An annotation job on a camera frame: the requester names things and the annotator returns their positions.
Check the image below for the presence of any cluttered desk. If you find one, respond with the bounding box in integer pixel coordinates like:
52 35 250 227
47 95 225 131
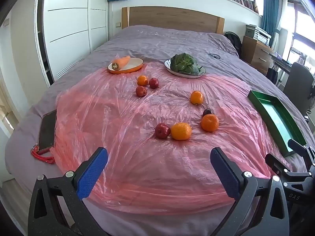
271 53 299 74

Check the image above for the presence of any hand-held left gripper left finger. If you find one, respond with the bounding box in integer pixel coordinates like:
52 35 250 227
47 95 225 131
28 147 109 236

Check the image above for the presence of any green bok choy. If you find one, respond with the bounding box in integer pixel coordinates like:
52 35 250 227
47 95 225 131
170 53 201 75

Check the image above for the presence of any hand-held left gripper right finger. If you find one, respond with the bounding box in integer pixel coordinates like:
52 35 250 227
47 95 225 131
210 147 290 236

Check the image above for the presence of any red lanyard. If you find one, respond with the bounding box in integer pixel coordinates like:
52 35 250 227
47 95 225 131
31 146 55 164

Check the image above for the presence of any wooden drawer cabinet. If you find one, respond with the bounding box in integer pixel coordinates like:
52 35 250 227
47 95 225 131
242 36 275 75

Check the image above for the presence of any black smartphone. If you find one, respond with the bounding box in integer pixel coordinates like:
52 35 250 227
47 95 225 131
37 109 57 153

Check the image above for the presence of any wooden headboard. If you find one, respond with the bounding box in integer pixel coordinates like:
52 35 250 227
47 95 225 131
121 6 225 35

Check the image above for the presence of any white wardrobe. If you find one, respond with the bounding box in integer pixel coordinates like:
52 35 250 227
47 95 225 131
34 0 109 85

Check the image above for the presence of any orange rimmed oval plate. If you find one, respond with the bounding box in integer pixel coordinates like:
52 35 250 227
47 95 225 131
107 57 144 74

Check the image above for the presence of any black backpack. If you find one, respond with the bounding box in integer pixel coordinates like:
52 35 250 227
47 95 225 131
224 31 243 55

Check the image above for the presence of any pink plastic sheet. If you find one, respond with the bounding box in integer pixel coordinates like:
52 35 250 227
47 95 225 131
50 60 293 214

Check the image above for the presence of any window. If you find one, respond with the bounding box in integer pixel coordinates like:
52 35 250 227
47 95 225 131
281 0 315 64

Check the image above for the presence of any black bag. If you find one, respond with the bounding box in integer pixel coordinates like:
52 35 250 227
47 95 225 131
267 66 279 84

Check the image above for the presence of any white printer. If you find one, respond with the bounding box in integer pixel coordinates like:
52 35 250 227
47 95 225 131
246 25 272 46

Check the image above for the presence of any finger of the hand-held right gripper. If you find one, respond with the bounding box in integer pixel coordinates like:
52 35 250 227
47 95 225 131
287 139 315 165
265 153 315 179

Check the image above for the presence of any green rectangular tray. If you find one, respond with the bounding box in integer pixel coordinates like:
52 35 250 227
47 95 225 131
247 90 308 158

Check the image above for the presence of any white round plate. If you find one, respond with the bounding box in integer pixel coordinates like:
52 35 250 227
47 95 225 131
164 59 206 79

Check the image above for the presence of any grey office chair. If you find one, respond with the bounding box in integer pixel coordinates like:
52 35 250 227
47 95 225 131
283 62 315 118

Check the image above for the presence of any orange carrot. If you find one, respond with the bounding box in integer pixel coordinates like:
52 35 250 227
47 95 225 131
111 55 131 70

